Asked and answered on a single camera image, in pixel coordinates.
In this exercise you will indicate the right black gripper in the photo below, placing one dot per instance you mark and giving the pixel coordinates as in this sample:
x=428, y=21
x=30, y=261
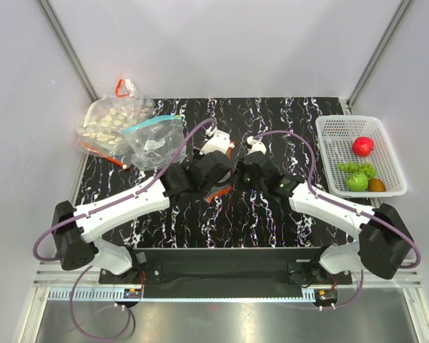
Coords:
x=241, y=168

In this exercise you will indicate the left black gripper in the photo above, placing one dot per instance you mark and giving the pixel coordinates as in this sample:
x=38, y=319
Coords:
x=199, y=158

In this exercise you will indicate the clear bag orange zipper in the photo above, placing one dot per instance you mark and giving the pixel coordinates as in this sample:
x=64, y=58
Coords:
x=210, y=193

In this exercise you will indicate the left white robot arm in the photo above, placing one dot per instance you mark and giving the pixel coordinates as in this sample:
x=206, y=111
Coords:
x=79, y=231

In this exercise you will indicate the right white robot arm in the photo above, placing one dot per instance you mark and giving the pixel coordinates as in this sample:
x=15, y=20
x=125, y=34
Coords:
x=381, y=239

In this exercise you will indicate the clear bag teal zipper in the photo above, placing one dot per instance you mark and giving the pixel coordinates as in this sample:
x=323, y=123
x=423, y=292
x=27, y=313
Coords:
x=155, y=141

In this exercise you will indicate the bag of round biscuits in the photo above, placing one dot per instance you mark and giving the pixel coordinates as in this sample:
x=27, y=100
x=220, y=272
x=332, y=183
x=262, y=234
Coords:
x=101, y=131

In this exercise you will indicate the small bag orange zipper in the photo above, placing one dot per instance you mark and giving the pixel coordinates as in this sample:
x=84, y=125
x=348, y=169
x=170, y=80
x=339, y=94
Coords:
x=125, y=89

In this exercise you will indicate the white plastic basket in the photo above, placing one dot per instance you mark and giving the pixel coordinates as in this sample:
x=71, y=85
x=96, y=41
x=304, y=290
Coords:
x=358, y=158

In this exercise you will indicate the green round fruit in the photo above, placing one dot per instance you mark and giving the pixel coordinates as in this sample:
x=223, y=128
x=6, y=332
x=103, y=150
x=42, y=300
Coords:
x=357, y=182

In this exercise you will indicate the red apple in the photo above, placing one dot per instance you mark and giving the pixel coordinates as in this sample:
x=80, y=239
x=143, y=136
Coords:
x=362, y=146

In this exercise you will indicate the green leafy vegetable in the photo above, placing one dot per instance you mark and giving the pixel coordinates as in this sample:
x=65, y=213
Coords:
x=366, y=168

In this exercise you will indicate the brown kiwi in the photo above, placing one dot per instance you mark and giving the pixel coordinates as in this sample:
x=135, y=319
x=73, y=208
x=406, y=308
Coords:
x=376, y=185

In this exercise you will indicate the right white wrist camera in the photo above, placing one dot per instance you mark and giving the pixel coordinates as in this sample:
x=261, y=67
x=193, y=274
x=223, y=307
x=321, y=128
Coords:
x=255, y=145

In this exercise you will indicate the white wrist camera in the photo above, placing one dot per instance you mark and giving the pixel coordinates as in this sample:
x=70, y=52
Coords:
x=255, y=145
x=218, y=141

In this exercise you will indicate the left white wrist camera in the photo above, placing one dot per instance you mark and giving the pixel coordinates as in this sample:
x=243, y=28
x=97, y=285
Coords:
x=218, y=141

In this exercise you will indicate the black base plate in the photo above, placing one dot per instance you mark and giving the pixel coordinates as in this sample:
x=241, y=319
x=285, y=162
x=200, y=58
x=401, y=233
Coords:
x=250, y=270

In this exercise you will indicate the left aluminium frame post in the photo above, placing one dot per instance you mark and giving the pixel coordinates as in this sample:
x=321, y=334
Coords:
x=64, y=42

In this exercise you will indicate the aluminium frame post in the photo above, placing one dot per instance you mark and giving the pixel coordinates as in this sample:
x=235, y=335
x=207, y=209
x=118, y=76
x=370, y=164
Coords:
x=387, y=36
x=64, y=42

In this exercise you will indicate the front aluminium rail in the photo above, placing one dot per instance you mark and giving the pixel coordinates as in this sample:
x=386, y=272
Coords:
x=50, y=274

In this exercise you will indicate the white slotted cable duct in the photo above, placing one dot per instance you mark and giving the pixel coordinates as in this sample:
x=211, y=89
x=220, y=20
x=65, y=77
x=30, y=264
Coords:
x=150, y=294

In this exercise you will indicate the right aluminium frame post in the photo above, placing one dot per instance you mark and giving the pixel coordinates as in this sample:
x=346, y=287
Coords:
x=387, y=36

